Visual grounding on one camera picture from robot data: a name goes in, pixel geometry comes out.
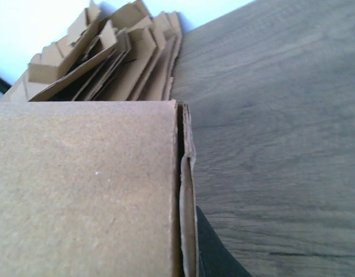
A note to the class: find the stack of flat cardboard boxes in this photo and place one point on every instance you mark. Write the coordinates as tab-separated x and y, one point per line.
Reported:
129	55

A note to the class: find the brown cardboard box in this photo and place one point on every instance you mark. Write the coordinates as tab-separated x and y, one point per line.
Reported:
97	189

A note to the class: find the black left frame post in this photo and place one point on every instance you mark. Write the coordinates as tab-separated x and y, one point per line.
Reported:
4	86

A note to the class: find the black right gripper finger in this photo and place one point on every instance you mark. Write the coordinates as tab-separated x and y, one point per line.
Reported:
214	258

